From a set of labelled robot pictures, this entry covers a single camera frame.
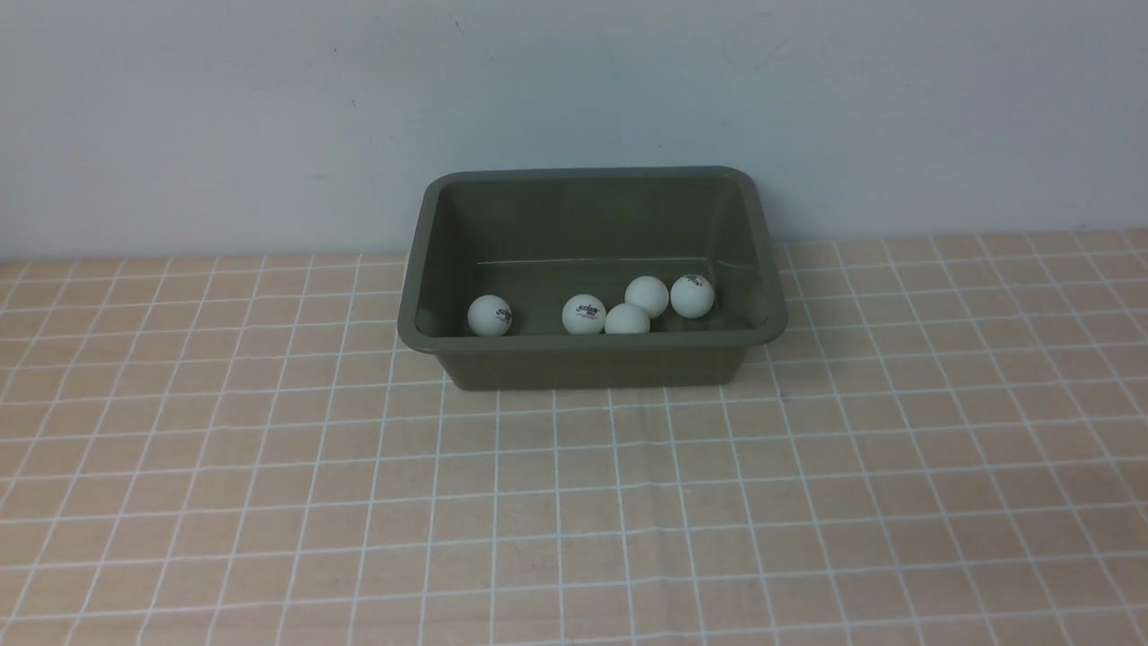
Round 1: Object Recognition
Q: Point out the printed white ping-pong ball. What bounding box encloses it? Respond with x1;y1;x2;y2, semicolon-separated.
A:
669;274;718;319
561;294;608;335

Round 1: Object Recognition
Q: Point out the plain white ping-pong ball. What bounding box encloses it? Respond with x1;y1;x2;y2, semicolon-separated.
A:
623;275;670;320

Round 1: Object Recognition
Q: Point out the olive green plastic bin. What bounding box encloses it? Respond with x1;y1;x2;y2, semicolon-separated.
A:
397;165;788;391

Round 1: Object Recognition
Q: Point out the orange checked tablecloth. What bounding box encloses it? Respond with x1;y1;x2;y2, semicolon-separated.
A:
1;229;1147;645

